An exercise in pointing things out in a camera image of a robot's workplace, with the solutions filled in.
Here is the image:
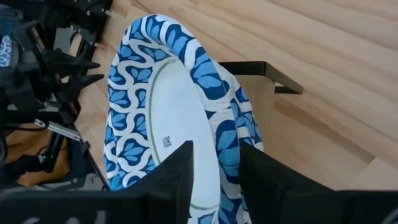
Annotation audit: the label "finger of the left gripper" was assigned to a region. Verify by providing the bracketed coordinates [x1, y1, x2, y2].
[46, 49, 101, 77]
[57, 73, 105, 103]

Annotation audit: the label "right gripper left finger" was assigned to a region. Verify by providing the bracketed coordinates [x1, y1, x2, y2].
[118, 140, 194, 224]

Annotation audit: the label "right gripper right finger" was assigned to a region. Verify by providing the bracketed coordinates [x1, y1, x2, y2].
[239, 142, 330, 224]

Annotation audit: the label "blue patterned paper plate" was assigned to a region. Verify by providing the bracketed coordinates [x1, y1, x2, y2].
[103, 14, 265, 224]

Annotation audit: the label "wooden shelf black metal legs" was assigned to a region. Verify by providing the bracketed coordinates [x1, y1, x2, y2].
[217, 61, 304, 147]

